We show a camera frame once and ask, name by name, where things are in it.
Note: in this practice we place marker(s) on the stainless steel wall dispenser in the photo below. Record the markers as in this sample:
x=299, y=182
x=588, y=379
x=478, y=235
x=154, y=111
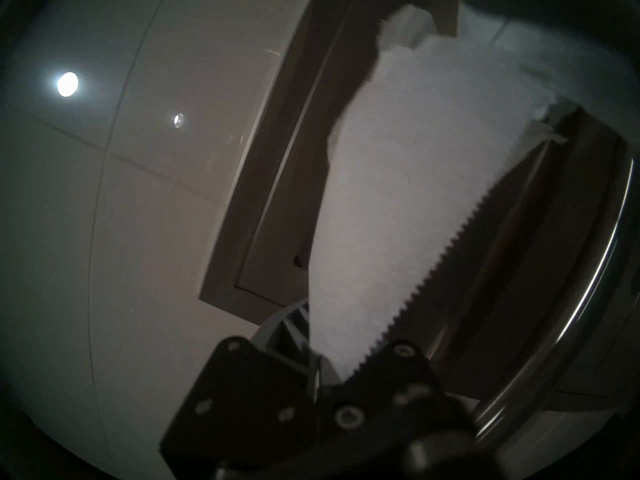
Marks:
x=280, y=184

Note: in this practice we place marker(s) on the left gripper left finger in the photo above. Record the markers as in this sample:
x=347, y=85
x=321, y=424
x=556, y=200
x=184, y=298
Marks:
x=240, y=409

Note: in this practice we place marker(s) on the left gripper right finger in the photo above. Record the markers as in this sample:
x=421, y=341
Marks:
x=450, y=284

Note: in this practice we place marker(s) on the white paper toilet seat cover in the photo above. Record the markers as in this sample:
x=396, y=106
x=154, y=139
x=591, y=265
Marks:
x=410, y=184

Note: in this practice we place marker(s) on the long steel grab bar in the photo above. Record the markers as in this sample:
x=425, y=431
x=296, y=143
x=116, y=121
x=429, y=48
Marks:
x=600, y=284

